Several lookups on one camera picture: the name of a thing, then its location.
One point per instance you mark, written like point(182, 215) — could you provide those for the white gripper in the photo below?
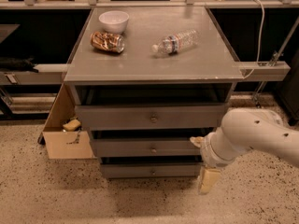
point(207, 150)

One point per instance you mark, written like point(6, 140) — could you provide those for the grey bottom drawer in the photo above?
point(111, 171)

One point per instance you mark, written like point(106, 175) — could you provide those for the grey drawer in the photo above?
point(111, 171)
point(145, 117)
point(143, 147)

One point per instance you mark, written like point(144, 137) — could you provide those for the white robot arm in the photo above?
point(243, 130)

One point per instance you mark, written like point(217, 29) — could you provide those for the grey drawer cabinet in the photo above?
point(204, 74)

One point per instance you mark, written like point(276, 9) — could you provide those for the grey middle drawer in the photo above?
point(143, 147)

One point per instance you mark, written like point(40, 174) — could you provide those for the grey top drawer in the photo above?
point(145, 117)

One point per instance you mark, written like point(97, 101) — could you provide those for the open cardboard box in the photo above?
point(62, 144)

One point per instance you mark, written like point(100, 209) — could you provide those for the clear plastic water bottle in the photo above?
point(177, 42)

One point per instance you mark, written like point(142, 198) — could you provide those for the yellow sponge in box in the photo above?
point(72, 125)

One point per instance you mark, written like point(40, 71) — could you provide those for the crushed orange soda can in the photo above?
point(107, 42)

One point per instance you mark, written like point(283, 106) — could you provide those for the white bowl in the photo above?
point(114, 21)

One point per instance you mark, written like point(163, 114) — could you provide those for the black cloth on rail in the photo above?
point(16, 64)

